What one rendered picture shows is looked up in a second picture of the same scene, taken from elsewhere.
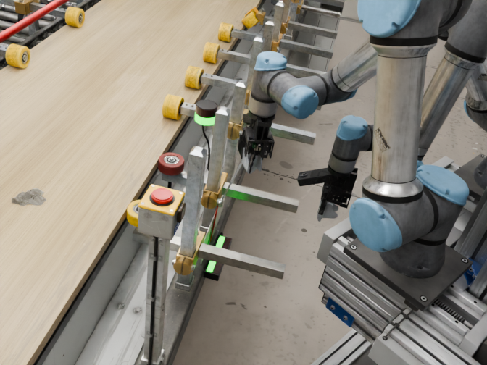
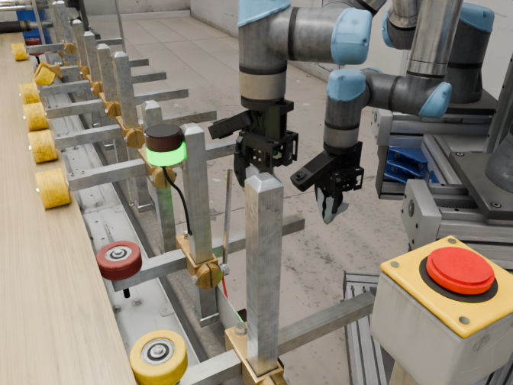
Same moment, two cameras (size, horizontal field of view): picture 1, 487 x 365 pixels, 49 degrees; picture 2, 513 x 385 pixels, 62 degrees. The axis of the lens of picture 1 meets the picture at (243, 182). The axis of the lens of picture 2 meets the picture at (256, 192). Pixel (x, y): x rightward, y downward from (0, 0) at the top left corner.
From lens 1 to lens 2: 0.89 m
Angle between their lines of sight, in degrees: 29
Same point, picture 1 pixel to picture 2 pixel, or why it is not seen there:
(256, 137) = (279, 135)
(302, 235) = not seen: hidden behind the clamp
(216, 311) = not seen: outside the picture
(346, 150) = (354, 113)
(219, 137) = (198, 173)
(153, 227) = (484, 361)
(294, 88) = (345, 14)
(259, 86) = (267, 46)
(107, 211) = not seen: outside the picture
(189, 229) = (269, 328)
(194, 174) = (271, 226)
